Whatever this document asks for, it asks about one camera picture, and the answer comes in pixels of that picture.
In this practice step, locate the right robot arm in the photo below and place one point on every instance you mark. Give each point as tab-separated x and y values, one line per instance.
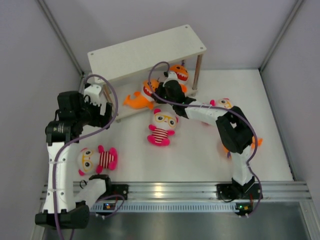
235	131

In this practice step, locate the white pink striped plush left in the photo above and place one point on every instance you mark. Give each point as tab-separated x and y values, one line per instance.
95	160

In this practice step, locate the orange shark plush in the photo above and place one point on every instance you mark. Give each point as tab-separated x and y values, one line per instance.
182	75
253	145
143	98

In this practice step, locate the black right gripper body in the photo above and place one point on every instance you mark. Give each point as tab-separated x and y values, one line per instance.
163	93

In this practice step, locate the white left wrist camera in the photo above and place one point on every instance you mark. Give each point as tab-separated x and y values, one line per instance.
92	94

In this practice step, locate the white pink striped plush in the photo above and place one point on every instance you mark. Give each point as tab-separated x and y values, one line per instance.
221	103
95	160
162	127

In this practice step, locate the white pink striped plush right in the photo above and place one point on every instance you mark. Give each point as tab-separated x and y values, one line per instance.
221	103

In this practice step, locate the aluminium mounting rail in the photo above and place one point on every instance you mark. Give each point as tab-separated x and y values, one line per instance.
271	191

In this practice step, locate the grey slotted cable duct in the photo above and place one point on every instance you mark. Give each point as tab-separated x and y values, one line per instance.
170	207

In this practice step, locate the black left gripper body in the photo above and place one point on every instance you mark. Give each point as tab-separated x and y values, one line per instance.
89	114

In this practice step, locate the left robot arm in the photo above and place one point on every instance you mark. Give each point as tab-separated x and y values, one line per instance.
63	134

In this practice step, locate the white two-tier shelf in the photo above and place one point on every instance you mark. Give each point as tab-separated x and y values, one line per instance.
125	65

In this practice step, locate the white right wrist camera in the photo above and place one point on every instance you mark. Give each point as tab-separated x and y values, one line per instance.
172	76

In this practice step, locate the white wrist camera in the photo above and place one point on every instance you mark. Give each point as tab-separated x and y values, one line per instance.
172	76
92	94

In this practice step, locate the white pink striped plush centre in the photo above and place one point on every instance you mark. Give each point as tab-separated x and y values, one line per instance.
162	127

